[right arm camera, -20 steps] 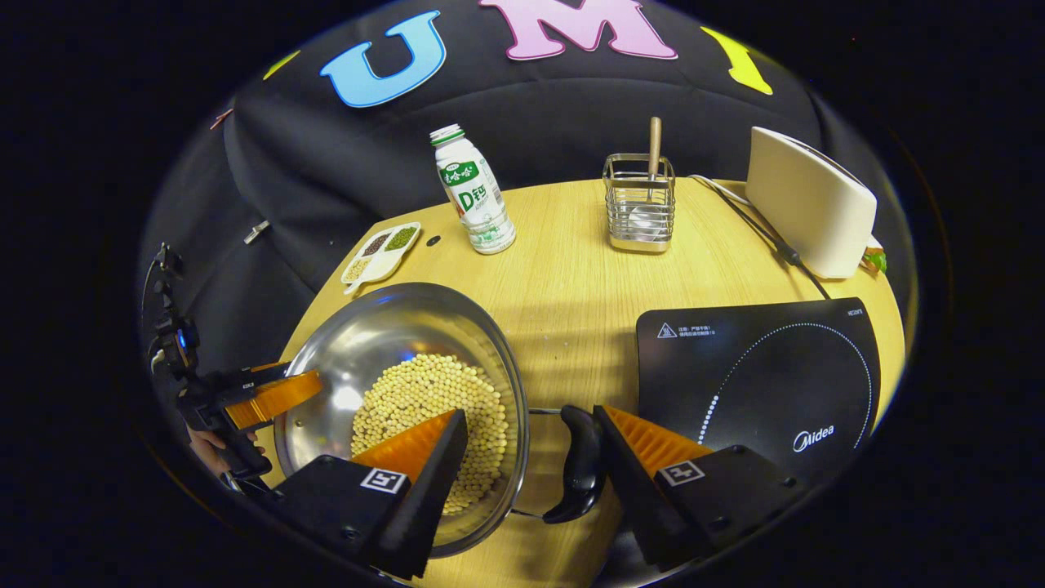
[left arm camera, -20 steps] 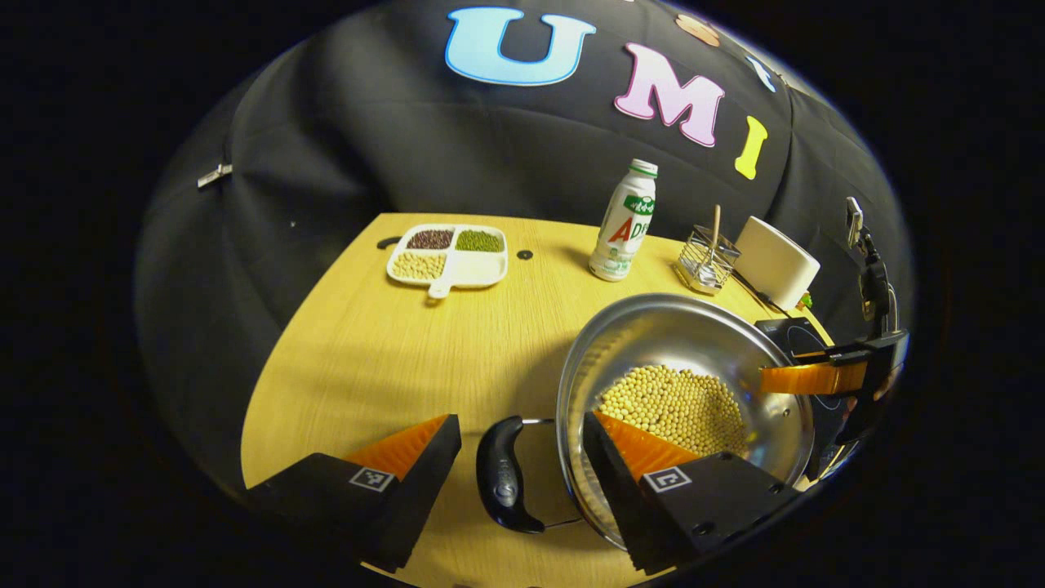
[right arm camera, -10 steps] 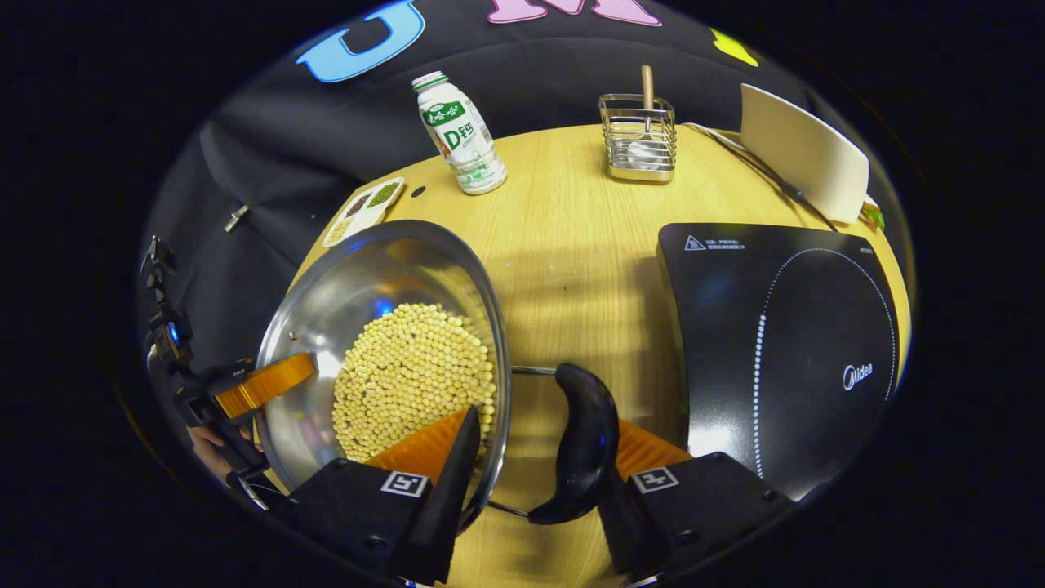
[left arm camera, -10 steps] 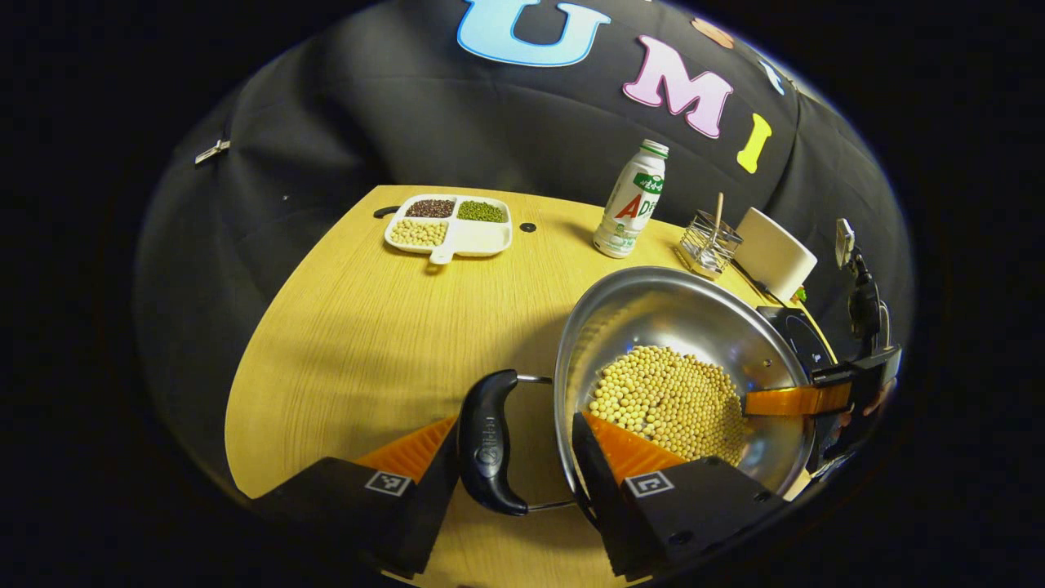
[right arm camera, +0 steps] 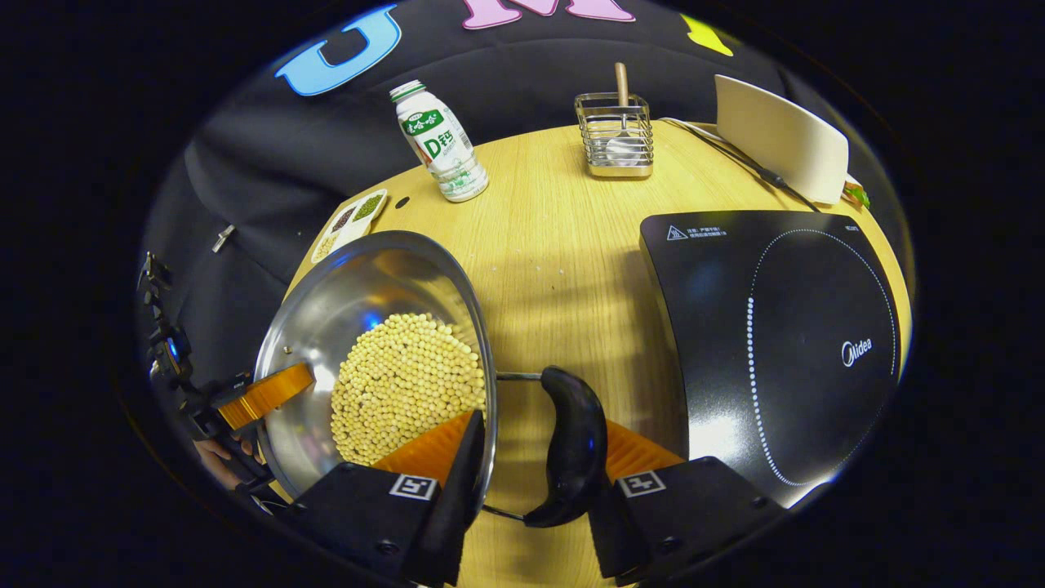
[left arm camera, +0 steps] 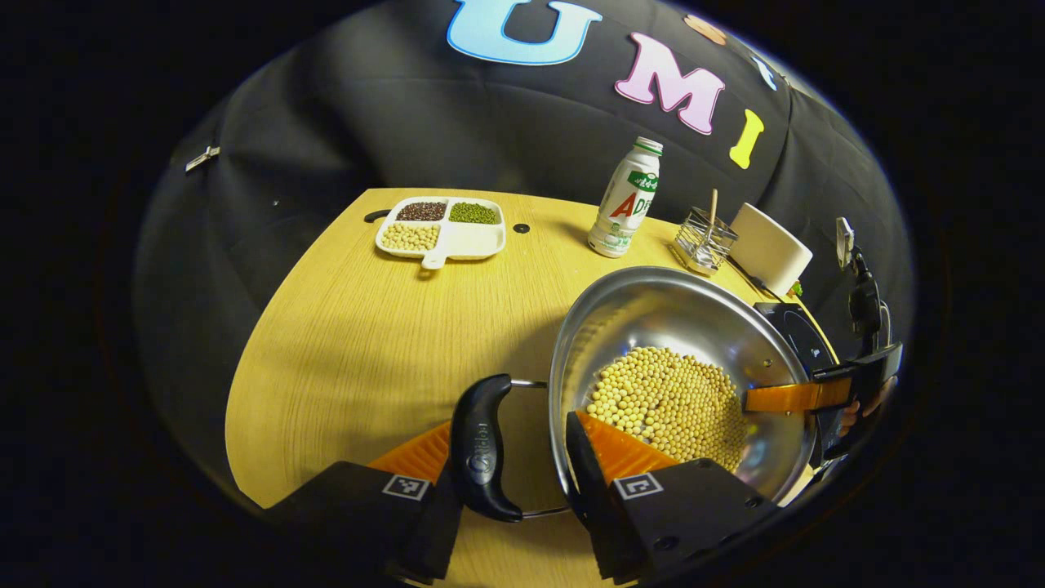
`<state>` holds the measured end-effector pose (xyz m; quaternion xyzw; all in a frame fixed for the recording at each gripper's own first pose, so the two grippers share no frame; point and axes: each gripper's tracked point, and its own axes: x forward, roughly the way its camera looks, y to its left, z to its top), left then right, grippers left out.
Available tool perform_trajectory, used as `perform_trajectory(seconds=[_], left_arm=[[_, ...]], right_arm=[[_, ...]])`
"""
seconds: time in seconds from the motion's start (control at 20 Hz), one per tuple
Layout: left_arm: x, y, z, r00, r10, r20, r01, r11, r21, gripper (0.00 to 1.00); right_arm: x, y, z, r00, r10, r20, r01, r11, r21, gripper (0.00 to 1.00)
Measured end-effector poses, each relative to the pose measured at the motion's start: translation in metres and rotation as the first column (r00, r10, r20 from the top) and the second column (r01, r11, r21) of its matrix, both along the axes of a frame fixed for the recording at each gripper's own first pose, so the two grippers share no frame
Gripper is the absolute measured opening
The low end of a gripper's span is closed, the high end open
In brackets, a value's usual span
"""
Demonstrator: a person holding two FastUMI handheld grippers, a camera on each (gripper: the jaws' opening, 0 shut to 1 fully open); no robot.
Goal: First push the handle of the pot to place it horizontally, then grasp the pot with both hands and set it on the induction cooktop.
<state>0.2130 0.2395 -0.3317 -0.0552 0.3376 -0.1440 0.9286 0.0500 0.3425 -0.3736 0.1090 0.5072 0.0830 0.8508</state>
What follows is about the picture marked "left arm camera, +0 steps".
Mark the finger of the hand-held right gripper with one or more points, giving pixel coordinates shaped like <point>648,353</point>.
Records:
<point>792,396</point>

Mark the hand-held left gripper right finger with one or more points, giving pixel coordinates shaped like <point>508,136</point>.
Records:
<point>596,490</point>

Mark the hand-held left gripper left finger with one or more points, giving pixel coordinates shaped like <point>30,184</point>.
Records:
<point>359,510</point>

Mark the black induction cooktop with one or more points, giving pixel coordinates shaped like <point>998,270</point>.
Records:
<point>788,322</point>

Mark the pile of yellow soybeans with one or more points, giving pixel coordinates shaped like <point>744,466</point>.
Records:
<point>669,400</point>

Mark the white toaster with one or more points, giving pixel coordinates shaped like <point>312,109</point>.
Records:
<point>767,245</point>

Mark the wooden spoon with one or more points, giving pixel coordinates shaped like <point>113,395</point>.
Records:
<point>713,208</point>

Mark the white bottle green label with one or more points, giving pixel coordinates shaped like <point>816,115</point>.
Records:
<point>624,208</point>

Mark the white divided dish of beans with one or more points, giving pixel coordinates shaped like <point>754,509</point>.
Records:
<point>469,239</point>

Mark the metal clip on cloth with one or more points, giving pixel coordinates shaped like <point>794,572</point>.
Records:
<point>202,158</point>

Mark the black backdrop cloth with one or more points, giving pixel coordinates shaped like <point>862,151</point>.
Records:
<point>408,98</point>

